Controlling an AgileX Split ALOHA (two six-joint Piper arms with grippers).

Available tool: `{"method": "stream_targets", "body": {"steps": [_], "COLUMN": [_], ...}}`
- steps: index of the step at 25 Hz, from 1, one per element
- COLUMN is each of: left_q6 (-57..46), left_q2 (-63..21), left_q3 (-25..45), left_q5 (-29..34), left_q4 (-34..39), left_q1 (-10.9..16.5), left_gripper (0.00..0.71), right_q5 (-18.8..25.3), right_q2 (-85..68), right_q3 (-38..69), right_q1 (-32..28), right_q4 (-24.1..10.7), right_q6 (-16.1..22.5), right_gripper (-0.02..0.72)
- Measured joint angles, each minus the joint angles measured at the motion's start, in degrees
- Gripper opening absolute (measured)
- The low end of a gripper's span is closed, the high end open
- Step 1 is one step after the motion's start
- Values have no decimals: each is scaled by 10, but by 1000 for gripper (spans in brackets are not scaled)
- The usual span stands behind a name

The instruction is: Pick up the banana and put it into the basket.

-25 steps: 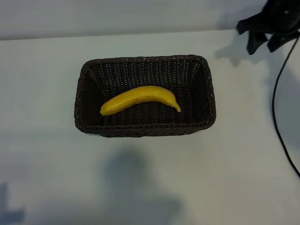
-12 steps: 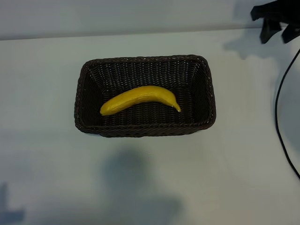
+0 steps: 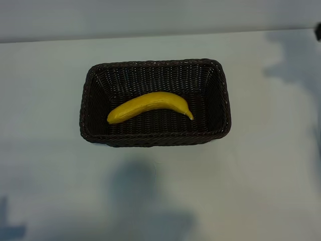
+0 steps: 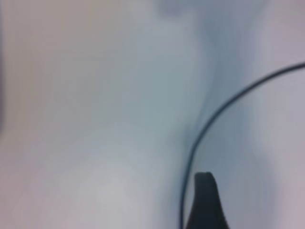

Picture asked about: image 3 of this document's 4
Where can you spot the dark brown wicker basket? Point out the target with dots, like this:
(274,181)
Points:
(155,133)

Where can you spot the yellow banana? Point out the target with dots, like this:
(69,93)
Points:
(150,103)

